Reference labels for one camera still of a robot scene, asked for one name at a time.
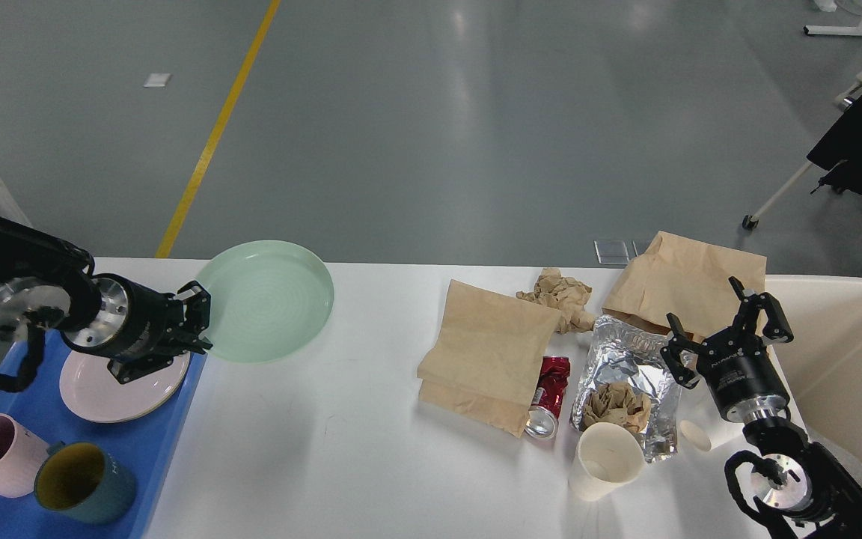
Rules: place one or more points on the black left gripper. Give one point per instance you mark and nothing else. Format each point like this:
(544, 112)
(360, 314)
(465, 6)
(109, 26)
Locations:
(143, 331)

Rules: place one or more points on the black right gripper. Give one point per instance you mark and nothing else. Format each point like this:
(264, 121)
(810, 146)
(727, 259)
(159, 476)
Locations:
(736, 367)

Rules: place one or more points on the green plate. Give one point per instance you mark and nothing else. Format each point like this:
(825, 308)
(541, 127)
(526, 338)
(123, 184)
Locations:
(268, 300)

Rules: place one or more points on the dark teal mug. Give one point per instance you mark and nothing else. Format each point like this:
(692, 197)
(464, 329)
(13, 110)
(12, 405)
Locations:
(85, 483)

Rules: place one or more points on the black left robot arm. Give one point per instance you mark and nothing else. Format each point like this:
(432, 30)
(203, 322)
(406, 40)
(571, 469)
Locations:
(48, 284)

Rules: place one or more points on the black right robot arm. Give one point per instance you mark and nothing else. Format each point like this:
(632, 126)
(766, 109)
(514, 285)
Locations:
(786, 481)

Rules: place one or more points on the rear brown paper bag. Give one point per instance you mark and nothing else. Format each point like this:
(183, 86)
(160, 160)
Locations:
(687, 278)

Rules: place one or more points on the pink plate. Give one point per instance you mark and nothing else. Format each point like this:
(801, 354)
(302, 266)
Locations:
(90, 391)

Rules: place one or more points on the blue plastic tray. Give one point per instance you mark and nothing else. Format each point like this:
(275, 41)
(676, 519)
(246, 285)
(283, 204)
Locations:
(145, 445)

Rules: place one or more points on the small white paper cup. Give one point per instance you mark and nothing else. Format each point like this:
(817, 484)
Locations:
(696, 435)

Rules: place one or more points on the silver foil bag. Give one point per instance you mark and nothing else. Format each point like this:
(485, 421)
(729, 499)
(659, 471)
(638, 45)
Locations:
(619, 352)

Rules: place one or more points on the beige plastic bin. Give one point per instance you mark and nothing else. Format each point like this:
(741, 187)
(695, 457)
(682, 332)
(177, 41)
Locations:
(823, 364)

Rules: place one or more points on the crumpled paper on foil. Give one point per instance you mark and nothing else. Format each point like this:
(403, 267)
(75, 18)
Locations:
(617, 404)

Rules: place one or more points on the crumpled brown paper ball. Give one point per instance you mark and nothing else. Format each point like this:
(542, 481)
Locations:
(566, 295)

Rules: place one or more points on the crushed red soda can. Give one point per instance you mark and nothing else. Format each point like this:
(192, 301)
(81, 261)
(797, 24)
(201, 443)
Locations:
(546, 405)

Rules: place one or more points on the large brown paper bag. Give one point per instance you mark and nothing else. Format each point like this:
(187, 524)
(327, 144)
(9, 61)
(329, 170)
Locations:
(486, 360)

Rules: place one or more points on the white wheeled rack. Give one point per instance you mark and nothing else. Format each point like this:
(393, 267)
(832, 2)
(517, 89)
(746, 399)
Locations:
(783, 191)

